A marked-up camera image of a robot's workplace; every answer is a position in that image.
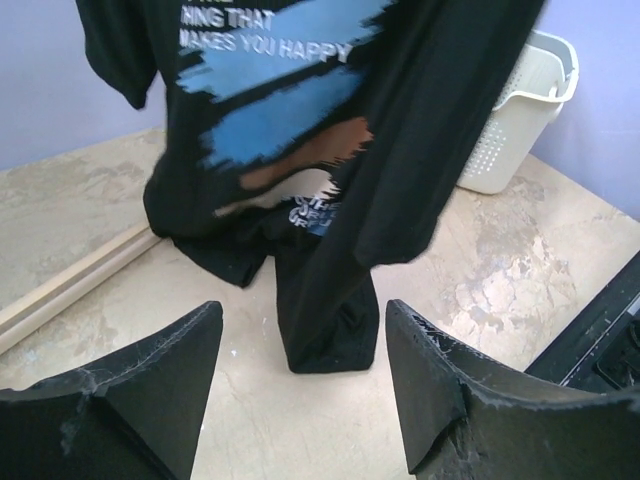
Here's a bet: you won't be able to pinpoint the cream perforated laundry basket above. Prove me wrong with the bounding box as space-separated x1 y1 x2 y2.
457 30 580 195

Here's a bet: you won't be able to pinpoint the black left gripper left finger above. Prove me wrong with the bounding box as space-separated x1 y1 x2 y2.
1 301 223 479

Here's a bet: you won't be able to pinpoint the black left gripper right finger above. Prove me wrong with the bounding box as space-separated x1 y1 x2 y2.
385 300 639 479

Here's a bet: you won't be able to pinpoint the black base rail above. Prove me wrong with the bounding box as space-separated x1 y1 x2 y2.
525 256 639 393

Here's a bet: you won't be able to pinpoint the black garment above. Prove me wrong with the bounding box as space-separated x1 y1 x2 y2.
77 1 543 374

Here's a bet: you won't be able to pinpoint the wooden clothes rack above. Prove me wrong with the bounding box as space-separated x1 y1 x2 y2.
1 223 160 352

